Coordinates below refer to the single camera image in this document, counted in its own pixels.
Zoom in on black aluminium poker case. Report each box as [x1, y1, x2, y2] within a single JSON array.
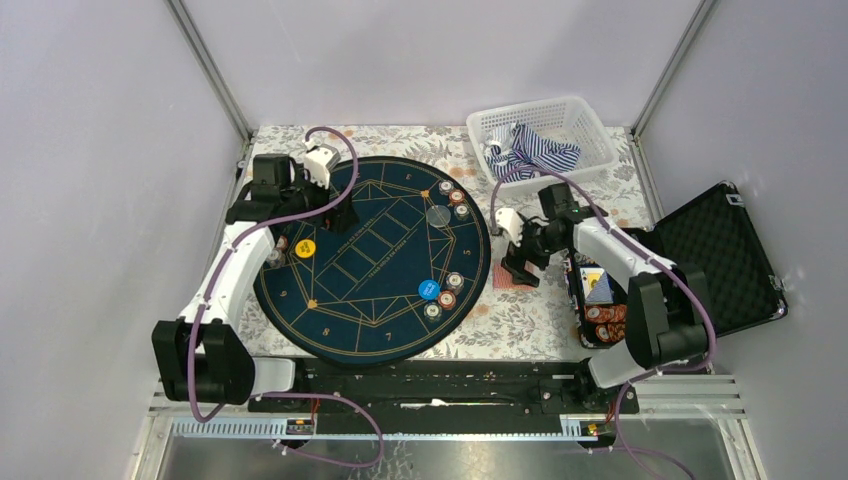
[[565, 181, 788, 349]]

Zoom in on floral tablecloth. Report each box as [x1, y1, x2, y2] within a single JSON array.
[[237, 125, 655, 361]]

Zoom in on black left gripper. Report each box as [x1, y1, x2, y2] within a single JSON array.
[[280, 163, 358, 233]]

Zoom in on blue small blind button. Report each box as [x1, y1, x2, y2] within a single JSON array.
[[418, 279, 441, 301]]

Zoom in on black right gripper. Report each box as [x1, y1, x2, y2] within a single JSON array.
[[501, 214, 567, 288]]

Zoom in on red chips in case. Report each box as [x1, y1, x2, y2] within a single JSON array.
[[585, 304, 628, 343]]

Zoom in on red 5 chip stack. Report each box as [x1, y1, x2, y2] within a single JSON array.
[[275, 236, 289, 252]]

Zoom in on red playing card deck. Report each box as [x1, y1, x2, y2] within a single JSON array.
[[492, 263, 534, 291]]

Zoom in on blue white striped cloth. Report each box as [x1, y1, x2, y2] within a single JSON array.
[[482, 122, 582, 183]]

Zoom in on white plastic basket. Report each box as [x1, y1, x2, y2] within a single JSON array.
[[466, 96, 619, 197]]

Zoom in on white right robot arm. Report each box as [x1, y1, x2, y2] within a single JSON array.
[[491, 181, 716, 412]]

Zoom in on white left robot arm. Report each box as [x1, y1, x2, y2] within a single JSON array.
[[151, 146, 355, 411]]

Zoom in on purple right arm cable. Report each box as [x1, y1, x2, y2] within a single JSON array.
[[490, 165, 718, 480]]

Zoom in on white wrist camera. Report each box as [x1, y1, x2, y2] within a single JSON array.
[[495, 207, 524, 247], [303, 145, 341, 188]]

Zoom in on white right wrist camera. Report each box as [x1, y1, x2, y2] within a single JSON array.
[[495, 207, 524, 247]]

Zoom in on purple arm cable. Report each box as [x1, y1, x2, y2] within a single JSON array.
[[186, 127, 387, 468], [490, 165, 718, 480]]

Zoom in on card box in case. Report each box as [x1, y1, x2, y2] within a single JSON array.
[[579, 267, 615, 305]]

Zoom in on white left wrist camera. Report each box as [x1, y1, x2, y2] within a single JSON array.
[[303, 145, 341, 188]]

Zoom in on clear dealer button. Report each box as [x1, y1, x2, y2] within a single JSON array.
[[425, 205, 452, 228]]

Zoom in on round dark blue poker mat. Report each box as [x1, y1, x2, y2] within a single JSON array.
[[253, 156, 491, 367]]

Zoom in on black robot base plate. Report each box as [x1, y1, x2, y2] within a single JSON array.
[[248, 359, 639, 436]]

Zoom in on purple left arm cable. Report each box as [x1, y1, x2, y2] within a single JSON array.
[[186, 127, 387, 468]]

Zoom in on green blue 50 chip stack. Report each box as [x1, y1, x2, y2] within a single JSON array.
[[423, 302, 443, 322]]

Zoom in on yellow big blind button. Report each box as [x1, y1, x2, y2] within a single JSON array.
[[294, 238, 317, 259]]

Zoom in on grey chip stack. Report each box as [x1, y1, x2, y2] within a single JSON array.
[[439, 180, 455, 196], [265, 249, 285, 269], [445, 272, 465, 294]]

